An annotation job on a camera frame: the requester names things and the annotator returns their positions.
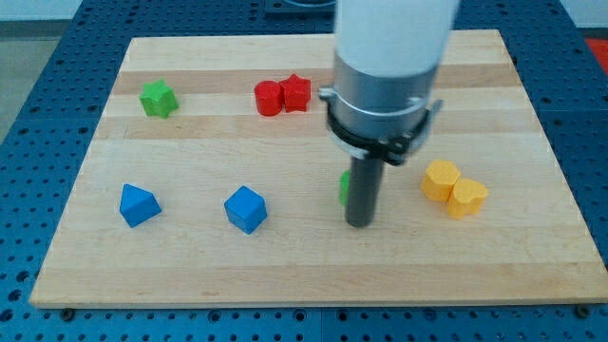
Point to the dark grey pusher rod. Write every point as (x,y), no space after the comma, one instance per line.
(364,185)

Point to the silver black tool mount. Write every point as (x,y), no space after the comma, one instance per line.
(384,118)

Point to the green circle block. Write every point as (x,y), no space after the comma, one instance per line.
(344,184)

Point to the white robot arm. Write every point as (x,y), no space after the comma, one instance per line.
(393,37)

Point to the red star block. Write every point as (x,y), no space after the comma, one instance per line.
(297,93)

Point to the green star block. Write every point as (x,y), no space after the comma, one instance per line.
(158,99)

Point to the yellow hexagon block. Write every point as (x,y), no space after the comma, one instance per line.
(439,180)

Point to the yellow heart block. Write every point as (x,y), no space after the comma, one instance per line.
(467,197)

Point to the red cylinder block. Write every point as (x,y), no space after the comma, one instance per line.
(269,98)

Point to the blue cube block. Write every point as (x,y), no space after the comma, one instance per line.
(246,209)

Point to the wooden board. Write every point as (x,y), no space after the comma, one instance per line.
(527,245)

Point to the blue triangle block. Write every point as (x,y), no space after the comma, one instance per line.
(137,205)

